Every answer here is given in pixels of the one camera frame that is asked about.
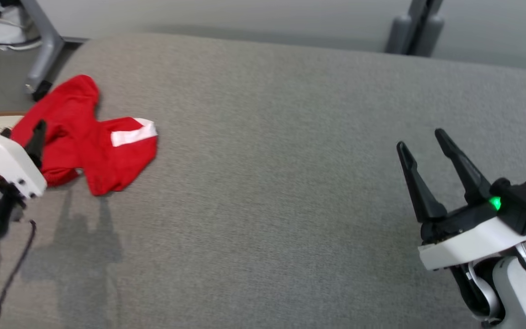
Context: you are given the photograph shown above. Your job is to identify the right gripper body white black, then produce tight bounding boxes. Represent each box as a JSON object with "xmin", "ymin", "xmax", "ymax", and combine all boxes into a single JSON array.
[{"xmin": 418, "ymin": 201, "xmax": 526, "ymax": 271}]

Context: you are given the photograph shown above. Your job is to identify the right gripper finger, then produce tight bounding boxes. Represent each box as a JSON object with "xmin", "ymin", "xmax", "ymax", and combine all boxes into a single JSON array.
[
  {"xmin": 434, "ymin": 128, "xmax": 494, "ymax": 206},
  {"xmin": 396, "ymin": 141, "xmax": 448, "ymax": 223}
]

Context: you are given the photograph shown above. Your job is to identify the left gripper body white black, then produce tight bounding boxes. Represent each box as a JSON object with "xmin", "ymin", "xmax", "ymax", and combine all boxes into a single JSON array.
[{"xmin": 0, "ymin": 130, "xmax": 47, "ymax": 199}]

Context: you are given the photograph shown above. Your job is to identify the red and white garment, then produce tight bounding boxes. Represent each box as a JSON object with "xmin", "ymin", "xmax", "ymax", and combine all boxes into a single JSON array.
[{"xmin": 11, "ymin": 74, "xmax": 158, "ymax": 196}]

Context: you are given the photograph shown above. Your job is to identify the black caster wheel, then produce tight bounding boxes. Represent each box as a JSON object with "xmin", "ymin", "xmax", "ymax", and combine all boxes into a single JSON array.
[{"xmin": 32, "ymin": 81, "xmax": 52, "ymax": 102}]

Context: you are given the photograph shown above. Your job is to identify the grey metal table leg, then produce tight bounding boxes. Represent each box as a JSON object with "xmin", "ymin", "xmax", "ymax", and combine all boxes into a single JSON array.
[{"xmin": 19, "ymin": 0, "xmax": 65, "ymax": 94}]

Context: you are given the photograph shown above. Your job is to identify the white box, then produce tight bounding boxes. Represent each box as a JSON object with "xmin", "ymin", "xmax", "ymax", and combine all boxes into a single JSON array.
[{"xmin": 0, "ymin": 16, "xmax": 28, "ymax": 46}]

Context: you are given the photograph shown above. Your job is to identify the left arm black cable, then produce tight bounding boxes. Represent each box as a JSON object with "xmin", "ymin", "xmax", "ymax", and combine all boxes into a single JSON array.
[{"xmin": 0, "ymin": 219, "xmax": 37, "ymax": 329}]

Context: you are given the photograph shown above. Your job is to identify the grey stand post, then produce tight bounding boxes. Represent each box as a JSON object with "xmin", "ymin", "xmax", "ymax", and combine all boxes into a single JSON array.
[{"xmin": 385, "ymin": 0, "xmax": 446, "ymax": 58}]

